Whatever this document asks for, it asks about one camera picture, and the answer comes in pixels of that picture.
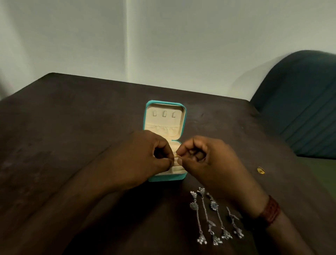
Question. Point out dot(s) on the red thread wristband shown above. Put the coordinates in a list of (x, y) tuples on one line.
[(270, 211)]

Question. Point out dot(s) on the person's right hand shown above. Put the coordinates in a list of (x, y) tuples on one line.
[(220, 170)]

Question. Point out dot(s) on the green fabric cover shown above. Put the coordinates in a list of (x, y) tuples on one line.
[(323, 173)]

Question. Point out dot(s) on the teal jewelry box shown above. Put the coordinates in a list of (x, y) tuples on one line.
[(164, 123)]

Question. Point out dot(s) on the person's right forearm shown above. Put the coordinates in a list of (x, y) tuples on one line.
[(283, 236)]

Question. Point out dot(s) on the person's left hand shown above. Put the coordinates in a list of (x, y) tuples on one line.
[(141, 160)]

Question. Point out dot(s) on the person's left forearm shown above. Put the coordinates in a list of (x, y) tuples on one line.
[(57, 210)]

